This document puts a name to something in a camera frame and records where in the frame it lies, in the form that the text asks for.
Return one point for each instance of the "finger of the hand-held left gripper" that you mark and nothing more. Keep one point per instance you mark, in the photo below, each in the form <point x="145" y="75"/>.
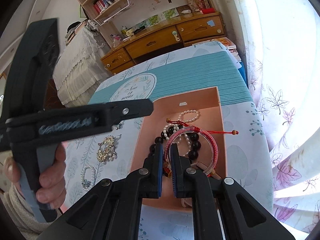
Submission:
<point x="65" y="126"/>

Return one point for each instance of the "wooden desk with drawers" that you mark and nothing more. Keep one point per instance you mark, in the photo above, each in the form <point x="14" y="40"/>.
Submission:
<point x="155" y="43"/>

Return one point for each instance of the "row of red books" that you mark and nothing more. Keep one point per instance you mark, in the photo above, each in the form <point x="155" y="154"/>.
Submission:
<point x="102" y="5"/>

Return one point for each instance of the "row of green picture cards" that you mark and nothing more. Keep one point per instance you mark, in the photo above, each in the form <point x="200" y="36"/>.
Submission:
<point x="162" y="16"/>

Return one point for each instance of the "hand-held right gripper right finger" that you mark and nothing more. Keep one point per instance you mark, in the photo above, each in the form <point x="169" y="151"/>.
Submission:
<point x="177" y="175"/>

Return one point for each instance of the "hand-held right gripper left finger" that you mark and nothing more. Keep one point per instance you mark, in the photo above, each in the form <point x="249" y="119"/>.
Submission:
<point x="159" y="175"/>

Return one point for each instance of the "orange cardboard box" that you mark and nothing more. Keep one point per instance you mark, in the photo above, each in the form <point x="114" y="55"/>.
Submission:
<point x="220" y="41"/>

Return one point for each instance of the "stack of books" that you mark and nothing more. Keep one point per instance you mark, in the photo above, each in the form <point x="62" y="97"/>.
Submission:
<point x="75" y="31"/>

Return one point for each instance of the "person's left forearm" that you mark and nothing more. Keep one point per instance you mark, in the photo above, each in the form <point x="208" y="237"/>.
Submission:
<point x="17" y="217"/>

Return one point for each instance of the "blue sticker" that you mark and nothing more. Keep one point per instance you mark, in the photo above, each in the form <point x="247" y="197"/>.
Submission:
<point x="211" y="23"/>

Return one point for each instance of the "red white cup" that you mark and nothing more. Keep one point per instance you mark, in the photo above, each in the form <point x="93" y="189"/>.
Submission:
<point x="200" y="2"/>

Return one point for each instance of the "white lace bedspread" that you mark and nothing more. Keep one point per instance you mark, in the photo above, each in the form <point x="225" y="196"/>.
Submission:
<point x="77" y="62"/>

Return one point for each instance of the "person's left hand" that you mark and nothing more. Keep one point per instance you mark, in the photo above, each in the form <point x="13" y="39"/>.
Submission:
<point x="53" y="180"/>

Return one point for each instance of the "black flashlight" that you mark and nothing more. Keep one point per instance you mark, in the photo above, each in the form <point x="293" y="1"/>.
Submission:
<point x="138" y="30"/>

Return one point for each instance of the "small silver earring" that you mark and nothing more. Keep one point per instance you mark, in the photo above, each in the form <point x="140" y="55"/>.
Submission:
<point x="119" y="127"/>

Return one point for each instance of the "gold pearl brooch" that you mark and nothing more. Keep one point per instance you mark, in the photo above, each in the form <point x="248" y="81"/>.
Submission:
<point x="105" y="155"/>
<point x="108" y="141"/>

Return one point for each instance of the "green white hook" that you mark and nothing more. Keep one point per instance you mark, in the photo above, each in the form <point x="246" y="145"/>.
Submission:
<point x="175" y="35"/>

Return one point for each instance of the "flat red box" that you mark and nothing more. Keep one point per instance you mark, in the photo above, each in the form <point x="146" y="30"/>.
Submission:
<point x="208" y="11"/>

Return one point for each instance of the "red white packet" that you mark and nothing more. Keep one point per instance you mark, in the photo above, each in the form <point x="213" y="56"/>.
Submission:
<point x="234" y="52"/>

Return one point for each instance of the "printed tree pattern tablecloth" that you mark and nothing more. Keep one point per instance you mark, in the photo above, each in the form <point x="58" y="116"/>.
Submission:
<point x="190" y="67"/>

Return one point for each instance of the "pink red bangle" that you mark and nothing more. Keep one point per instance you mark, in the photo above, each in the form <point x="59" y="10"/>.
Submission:
<point x="213" y="150"/>

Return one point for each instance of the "pink jewelry box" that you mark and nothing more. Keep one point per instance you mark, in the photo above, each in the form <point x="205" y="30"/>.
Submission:
<point x="200" y="100"/>

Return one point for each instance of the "floral white curtain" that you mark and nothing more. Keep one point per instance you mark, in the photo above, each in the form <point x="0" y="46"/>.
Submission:
<point x="282" y="55"/>

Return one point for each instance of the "small white bottle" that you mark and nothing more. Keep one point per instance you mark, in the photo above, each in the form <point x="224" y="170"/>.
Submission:
<point x="186" y="11"/>

